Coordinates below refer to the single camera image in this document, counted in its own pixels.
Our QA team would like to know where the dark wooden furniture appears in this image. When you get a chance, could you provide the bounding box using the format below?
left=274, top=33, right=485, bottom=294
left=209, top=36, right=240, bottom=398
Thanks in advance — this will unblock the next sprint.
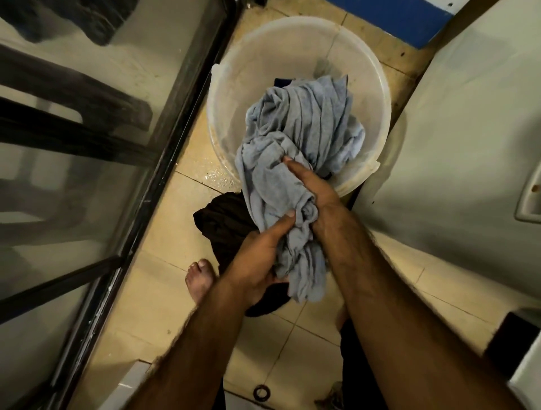
left=0, top=44, right=153, bottom=166

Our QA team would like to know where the person's left hand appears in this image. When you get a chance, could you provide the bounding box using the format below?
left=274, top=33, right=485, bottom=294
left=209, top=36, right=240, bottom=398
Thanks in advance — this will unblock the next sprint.
left=221, top=210, right=296, bottom=307

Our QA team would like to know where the person's left forearm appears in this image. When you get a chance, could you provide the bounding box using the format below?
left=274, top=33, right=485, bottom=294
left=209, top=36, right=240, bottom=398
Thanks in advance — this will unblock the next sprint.
left=126, top=274, right=263, bottom=410

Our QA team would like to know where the white washing machine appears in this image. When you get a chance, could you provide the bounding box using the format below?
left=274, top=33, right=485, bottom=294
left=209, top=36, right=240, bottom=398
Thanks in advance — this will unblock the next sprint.
left=353, top=0, right=541, bottom=313

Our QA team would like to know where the white flat board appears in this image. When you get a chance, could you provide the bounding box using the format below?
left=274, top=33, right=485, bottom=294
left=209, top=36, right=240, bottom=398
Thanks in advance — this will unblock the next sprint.
left=97, top=360, right=153, bottom=410

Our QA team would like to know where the black eyelet curtain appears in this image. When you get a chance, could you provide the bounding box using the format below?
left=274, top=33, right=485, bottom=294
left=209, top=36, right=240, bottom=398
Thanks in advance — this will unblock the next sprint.
left=193, top=192, right=292, bottom=318

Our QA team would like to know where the white appliance with blue base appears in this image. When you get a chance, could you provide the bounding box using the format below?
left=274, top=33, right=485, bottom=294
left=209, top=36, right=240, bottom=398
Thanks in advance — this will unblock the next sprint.
left=327, top=0, right=470, bottom=50

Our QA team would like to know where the person's right hand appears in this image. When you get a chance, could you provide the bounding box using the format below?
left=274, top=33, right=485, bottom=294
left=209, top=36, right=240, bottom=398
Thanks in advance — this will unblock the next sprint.
left=282, top=155, right=345, bottom=237

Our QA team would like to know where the person's right forearm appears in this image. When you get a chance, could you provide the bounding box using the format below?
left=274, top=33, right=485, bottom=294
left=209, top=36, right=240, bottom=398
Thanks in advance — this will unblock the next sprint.
left=317, top=207, right=525, bottom=410

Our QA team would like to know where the person's left foot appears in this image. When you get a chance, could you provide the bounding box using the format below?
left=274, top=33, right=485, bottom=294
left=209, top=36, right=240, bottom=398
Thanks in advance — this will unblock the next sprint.
left=185, top=259, right=219, bottom=305

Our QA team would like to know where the grey shirt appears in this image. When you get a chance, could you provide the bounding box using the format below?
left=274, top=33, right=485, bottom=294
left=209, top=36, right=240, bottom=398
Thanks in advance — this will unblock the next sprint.
left=234, top=75, right=366, bottom=304

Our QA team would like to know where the translucent white plastic bucket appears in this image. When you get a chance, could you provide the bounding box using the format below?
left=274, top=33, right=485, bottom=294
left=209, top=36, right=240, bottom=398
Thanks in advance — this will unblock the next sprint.
left=206, top=16, right=393, bottom=197

